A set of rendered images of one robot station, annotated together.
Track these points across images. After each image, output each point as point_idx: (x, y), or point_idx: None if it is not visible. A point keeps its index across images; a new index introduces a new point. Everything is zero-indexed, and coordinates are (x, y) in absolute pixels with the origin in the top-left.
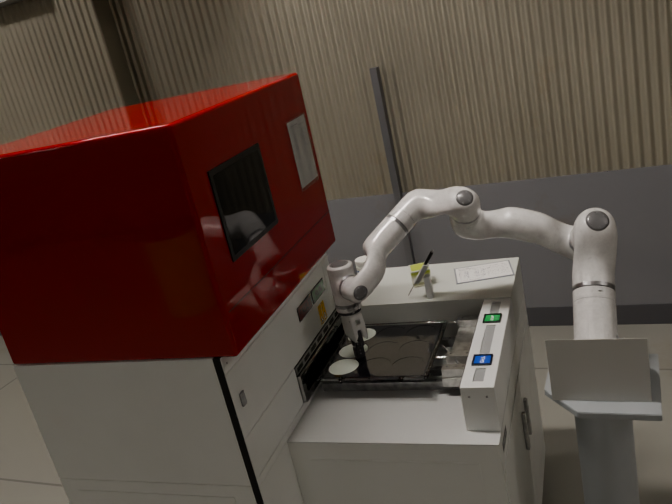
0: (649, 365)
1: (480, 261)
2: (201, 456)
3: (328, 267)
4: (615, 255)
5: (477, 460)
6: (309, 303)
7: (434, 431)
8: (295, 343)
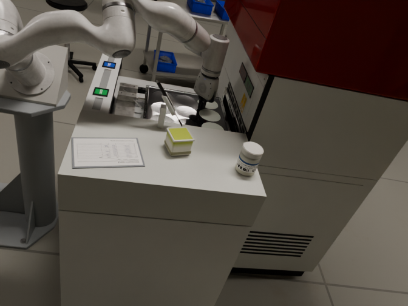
0: None
1: (111, 176)
2: None
3: (226, 37)
4: None
5: None
6: (244, 77)
7: (138, 84)
8: (234, 73)
